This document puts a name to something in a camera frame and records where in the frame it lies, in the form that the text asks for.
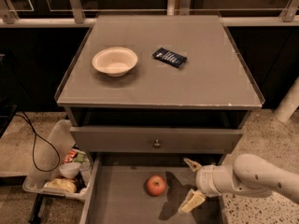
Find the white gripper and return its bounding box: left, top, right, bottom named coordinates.
left=178, top=158, right=237, bottom=214

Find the red apple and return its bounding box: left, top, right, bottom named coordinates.
left=146, top=175, right=166, bottom=197

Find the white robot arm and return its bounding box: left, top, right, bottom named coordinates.
left=178, top=154, right=299, bottom=214

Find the open middle drawer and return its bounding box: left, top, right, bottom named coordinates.
left=79, top=155, right=224, bottom=224

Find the grey drawer cabinet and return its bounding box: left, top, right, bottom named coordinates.
left=54, top=14, right=265, bottom=224

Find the closed top drawer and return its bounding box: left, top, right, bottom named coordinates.
left=70, top=126, right=243, bottom=154

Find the dark blue snack packet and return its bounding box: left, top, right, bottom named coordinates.
left=152, top=48, right=188, bottom=68

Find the small white cup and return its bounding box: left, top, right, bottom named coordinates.
left=59, top=162, right=80, bottom=179

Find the yellow snack bag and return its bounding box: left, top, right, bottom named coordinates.
left=45, top=178, right=77, bottom=193

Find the red snack packet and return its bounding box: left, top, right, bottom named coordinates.
left=63, top=149, right=78, bottom=163

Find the clear plastic storage bin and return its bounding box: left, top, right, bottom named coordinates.
left=22, top=119, right=92, bottom=202

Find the white paper bowl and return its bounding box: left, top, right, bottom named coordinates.
left=92, top=47, right=138, bottom=77

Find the white cylindrical post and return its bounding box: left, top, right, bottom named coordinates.
left=274, top=77, right=299, bottom=122

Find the black cable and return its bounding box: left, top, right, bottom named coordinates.
left=13, top=110, right=62, bottom=173

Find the metal railing frame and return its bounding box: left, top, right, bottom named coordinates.
left=0, top=0, right=299, bottom=28

